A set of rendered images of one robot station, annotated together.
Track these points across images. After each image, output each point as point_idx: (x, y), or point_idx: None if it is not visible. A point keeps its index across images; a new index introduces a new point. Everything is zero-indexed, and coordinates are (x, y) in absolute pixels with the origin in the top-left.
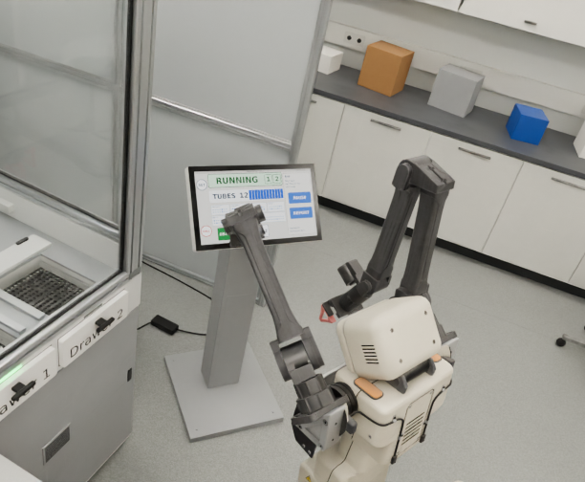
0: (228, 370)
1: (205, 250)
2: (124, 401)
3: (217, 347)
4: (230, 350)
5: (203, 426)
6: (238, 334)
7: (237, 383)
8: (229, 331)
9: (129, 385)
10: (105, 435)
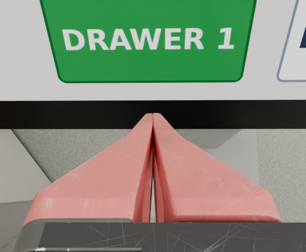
0: (203, 144)
1: None
2: (9, 216)
3: (182, 135)
4: (205, 137)
5: (152, 202)
6: (220, 131)
7: (215, 148)
8: (203, 129)
9: (4, 211)
10: None
